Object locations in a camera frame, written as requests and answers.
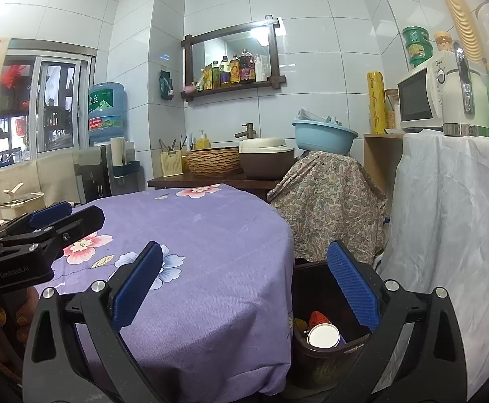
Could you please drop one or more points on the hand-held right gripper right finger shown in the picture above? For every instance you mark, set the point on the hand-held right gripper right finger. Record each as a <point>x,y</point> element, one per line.
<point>353,289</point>

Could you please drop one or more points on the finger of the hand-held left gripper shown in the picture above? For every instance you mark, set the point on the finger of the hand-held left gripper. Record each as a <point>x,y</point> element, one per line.
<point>49,214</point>
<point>85,220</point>

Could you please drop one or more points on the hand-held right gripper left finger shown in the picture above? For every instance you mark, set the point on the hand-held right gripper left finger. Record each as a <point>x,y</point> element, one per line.
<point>137,285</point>

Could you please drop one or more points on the brown trash bin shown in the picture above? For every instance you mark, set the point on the brown trash bin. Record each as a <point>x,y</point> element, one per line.
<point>311,289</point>

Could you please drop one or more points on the red patterned paper tube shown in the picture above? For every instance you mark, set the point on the red patterned paper tube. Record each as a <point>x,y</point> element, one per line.
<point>323,336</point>

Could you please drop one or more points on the cream cooking pot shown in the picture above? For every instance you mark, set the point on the cream cooking pot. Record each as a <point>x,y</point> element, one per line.
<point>22,205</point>

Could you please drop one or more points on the grey water dispenser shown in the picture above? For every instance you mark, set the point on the grey water dispenser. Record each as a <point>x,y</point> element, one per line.
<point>91,172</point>

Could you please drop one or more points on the purple floral tablecloth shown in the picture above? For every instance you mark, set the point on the purple floral tablecloth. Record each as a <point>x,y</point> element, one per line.
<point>211,281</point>

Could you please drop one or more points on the white paper cup stack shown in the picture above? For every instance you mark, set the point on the white paper cup stack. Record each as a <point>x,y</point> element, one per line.
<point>117,151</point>

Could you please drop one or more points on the dark wooden washstand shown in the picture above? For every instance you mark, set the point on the dark wooden washstand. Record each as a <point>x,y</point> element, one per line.
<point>160,182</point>

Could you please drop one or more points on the floral paisley cover cloth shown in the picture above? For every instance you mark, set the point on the floral paisley cover cloth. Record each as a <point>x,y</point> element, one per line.
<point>328,201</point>

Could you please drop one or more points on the beige chopstick holder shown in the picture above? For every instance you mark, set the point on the beige chopstick holder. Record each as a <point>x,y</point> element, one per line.
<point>171,163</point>

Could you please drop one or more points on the white cover cloth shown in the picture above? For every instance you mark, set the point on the white cover cloth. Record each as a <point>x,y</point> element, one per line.
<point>450,239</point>

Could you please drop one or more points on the sliding window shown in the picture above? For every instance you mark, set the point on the sliding window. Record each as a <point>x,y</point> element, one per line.
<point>55,105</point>

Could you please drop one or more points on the blue water jug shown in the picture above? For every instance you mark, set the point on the blue water jug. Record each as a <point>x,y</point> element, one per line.
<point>106,109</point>

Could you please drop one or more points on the light wooden cabinet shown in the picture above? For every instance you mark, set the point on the light wooden cabinet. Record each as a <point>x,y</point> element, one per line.
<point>379,163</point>

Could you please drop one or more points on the wicker basket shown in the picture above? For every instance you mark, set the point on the wicker basket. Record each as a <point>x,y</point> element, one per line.
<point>213,161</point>

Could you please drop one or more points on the yellow soap dispenser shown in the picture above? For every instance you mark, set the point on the yellow soap dispenser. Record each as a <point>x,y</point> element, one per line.
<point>203,142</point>

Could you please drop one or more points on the brown and white pot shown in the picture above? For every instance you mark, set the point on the brown and white pot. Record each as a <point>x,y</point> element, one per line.
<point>265,163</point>

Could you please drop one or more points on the light blue plastic basin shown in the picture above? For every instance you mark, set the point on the light blue plastic basin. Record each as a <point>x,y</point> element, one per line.
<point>324,138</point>

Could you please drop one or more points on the glass storage jar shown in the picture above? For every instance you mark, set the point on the glass storage jar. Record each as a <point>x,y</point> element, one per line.
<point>391,111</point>

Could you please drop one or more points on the yellow wrap roll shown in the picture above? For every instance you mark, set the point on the yellow wrap roll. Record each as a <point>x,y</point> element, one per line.
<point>376,105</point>

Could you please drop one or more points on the bronze faucet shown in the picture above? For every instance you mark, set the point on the bronze faucet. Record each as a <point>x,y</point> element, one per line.
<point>248,130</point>

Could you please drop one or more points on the white microwave oven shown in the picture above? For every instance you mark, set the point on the white microwave oven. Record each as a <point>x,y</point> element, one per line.
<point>414,100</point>

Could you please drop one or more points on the white electric kettle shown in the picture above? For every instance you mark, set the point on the white electric kettle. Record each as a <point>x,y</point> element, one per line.
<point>452,100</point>

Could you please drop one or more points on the row of condiment bottles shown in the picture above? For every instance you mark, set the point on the row of condiment bottles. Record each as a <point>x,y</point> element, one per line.
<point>246,69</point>

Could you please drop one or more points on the dark wood framed mirror shelf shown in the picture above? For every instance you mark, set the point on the dark wood framed mirror shelf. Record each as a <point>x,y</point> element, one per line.
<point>227,46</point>

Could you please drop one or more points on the green instant noodle bowl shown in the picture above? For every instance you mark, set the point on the green instant noodle bowl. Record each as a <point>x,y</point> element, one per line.
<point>418,55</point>
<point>415,35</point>

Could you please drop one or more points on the jar with beige lid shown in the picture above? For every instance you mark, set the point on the jar with beige lid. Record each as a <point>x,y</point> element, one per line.
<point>443,42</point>

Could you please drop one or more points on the green wall packet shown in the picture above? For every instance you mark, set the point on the green wall packet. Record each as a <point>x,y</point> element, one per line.
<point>165,86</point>

